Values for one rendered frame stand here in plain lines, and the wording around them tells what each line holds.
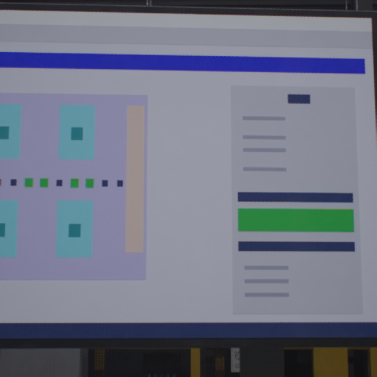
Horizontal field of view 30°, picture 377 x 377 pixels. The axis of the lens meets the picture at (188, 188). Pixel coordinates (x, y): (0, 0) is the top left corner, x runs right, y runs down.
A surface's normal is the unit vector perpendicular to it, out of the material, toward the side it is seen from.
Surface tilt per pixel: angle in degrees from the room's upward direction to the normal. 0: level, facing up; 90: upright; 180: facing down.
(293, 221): 90
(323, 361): 90
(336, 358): 90
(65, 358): 90
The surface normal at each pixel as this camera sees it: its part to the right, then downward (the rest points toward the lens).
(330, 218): 0.06, -0.15
